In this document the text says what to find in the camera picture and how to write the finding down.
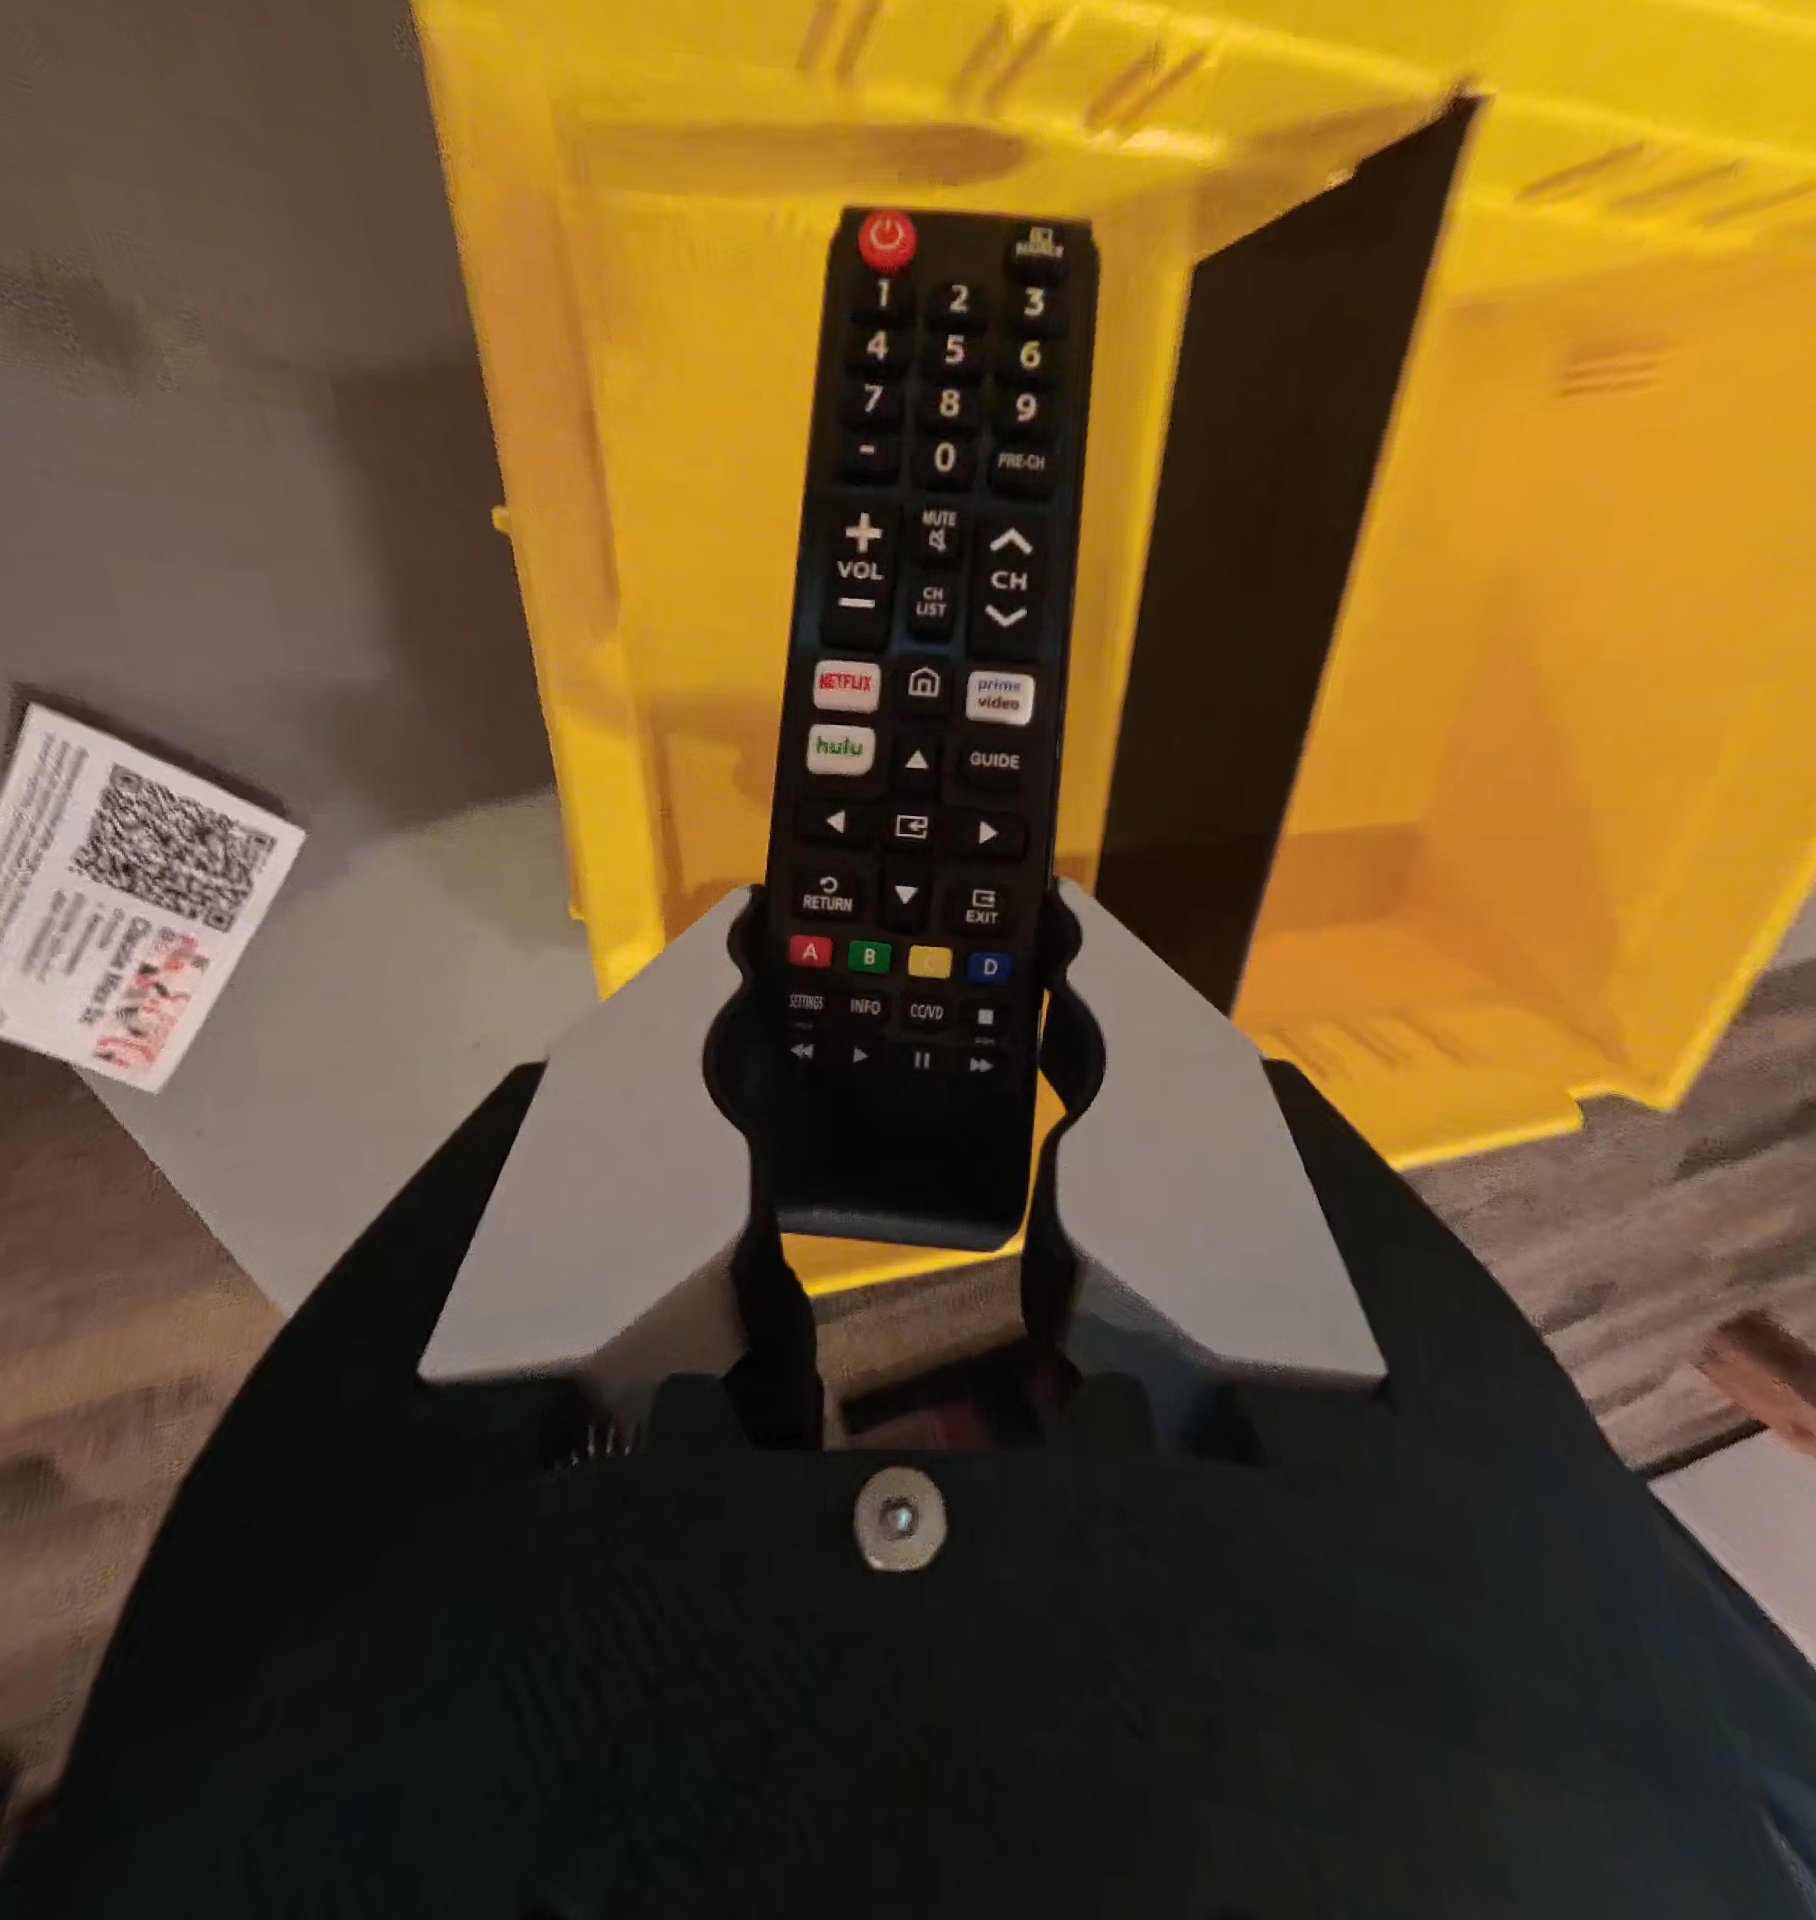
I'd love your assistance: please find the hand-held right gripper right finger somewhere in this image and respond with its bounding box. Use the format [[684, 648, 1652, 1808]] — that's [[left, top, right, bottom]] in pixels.
[[1021, 879, 1388, 1397]]

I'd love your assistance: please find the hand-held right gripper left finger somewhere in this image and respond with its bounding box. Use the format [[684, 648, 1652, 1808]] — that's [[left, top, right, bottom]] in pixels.
[[416, 883, 822, 1452]]

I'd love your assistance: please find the black remote control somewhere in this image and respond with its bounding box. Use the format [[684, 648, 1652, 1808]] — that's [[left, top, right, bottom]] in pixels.
[[766, 208, 1102, 1255]]

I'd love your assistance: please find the yellow plastic bin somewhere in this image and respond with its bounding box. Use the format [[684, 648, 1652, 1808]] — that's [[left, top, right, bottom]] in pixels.
[[410, 0, 1816, 1304]]

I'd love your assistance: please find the white printed paper card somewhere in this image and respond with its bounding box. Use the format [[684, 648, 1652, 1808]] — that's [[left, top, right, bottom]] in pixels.
[[0, 700, 309, 1099]]

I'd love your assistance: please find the black bin divider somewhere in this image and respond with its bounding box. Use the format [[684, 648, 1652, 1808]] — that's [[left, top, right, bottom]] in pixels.
[[1094, 93, 1490, 1019]]

